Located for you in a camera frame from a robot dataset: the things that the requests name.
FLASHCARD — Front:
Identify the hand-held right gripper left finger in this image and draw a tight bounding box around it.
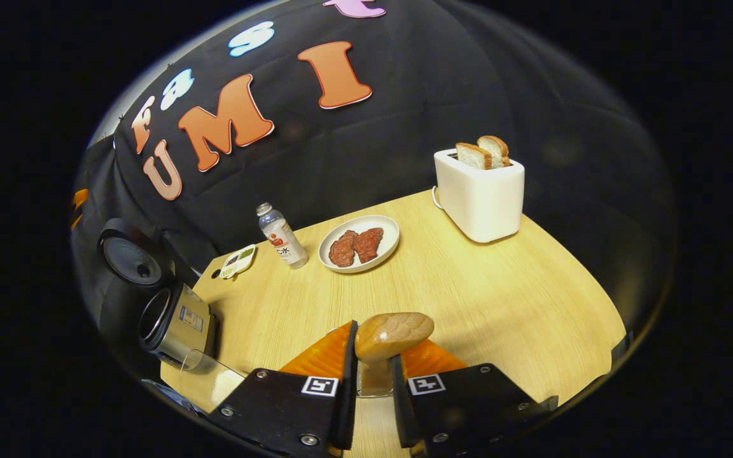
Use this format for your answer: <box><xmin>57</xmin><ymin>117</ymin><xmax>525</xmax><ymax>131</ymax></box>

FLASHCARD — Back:
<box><xmin>206</xmin><ymin>319</ymin><xmax>360</xmax><ymax>458</ymax></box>

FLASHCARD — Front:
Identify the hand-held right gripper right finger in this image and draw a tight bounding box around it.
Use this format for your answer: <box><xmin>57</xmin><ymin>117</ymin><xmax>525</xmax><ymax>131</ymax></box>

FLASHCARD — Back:
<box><xmin>391</xmin><ymin>339</ymin><xmax>559</xmax><ymax>458</ymax></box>

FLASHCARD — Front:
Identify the metal wire chopstick holder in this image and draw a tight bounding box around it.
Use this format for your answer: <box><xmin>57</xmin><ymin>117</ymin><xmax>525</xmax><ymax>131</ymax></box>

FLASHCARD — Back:
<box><xmin>355</xmin><ymin>359</ymin><xmax>399</xmax><ymax>400</ymax></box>

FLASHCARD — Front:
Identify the wooden spoon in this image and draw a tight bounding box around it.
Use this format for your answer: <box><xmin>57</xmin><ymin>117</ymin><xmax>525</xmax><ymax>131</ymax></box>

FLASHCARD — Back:
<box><xmin>354</xmin><ymin>312</ymin><xmax>435</xmax><ymax>398</ymax></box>

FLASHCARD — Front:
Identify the dark grey rice cooker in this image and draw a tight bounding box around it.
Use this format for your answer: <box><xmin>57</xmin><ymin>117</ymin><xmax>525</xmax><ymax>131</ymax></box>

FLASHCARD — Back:
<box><xmin>96</xmin><ymin>218</ymin><xmax>218</xmax><ymax>370</ymax></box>

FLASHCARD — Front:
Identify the brown meat piece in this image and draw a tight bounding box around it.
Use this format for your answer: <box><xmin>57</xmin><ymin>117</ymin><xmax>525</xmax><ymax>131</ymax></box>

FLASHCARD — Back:
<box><xmin>354</xmin><ymin>227</ymin><xmax>384</xmax><ymax>263</ymax></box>
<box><xmin>328</xmin><ymin>230</ymin><xmax>360</xmax><ymax>268</ymax></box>

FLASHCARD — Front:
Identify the white round plate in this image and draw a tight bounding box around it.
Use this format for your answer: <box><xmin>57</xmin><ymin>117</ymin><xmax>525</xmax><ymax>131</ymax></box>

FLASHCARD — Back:
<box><xmin>318</xmin><ymin>215</ymin><xmax>400</xmax><ymax>274</ymax></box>

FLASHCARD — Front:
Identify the clear plastic drink bottle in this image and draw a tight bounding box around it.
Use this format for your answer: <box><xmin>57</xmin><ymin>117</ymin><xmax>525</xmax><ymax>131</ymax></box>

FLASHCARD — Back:
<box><xmin>256</xmin><ymin>202</ymin><xmax>309</xmax><ymax>269</ymax></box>

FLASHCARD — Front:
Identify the white divided bean dish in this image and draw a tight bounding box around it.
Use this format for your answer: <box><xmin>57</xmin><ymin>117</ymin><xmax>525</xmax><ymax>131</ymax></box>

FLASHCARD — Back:
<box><xmin>219</xmin><ymin>244</ymin><xmax>257</xmax><ymax>281</ymax></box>

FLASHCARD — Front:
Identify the white toaster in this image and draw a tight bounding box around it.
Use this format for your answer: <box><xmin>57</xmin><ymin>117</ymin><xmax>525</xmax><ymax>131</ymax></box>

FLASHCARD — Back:
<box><xmin>433</xmin><ymin>148</ymin><xmax>525</xmax><ymax>244</ymax></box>

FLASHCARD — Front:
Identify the toast slice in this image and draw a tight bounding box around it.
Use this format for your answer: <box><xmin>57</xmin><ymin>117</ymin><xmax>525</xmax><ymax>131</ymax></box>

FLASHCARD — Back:
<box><xmin>477</xmin><ymin>135</ymin><xmax>511</xmax><ymax>168</ymax></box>
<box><xmin>456</xmin><ymin>142</ymin><xmax>492</xmax><ymax>170</ymax></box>

